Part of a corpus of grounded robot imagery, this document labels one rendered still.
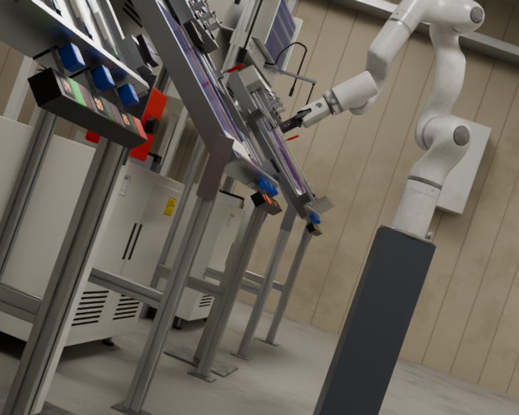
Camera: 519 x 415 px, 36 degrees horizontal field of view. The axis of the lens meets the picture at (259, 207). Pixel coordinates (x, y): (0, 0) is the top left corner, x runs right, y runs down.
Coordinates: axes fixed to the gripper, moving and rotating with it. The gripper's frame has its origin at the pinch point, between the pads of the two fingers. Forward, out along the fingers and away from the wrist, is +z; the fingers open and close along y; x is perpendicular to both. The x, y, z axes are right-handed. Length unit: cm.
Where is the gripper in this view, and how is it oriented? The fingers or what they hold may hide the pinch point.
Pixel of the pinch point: (286, 126)
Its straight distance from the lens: 259.4
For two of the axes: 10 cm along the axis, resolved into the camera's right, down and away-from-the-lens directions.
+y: 1.8, 0.9, 9.8
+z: -8.9, 4.5, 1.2
